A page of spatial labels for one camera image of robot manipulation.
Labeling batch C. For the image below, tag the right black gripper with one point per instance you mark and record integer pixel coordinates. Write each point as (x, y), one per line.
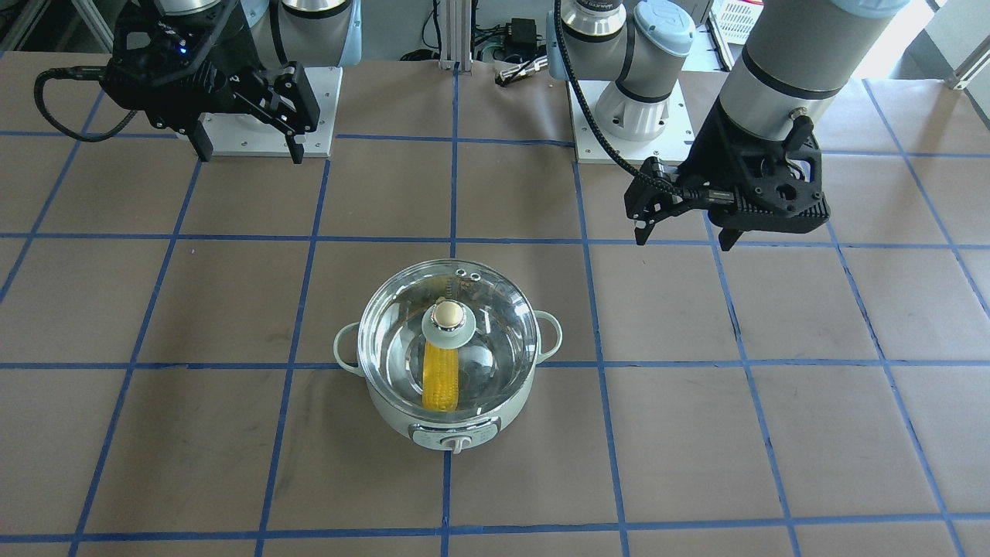
(219, 48)

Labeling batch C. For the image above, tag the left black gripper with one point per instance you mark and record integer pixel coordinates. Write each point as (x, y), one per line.
(713, 157)

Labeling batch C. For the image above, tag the glass pot lid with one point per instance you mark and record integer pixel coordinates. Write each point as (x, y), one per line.
(453, 304)

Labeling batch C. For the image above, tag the yellow corn cob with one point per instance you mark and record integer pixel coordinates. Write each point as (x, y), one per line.
(440, 378)

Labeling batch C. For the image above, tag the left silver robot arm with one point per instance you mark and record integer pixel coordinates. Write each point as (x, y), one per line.
(799, 55)

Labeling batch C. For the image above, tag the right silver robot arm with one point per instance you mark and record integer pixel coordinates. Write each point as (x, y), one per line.
(322, 36)

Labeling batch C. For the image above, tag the pale green electric pot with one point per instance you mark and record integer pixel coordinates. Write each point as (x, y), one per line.
(444, 436)

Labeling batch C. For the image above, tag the black power adapter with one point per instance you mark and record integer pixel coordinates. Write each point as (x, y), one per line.
(521, 37)

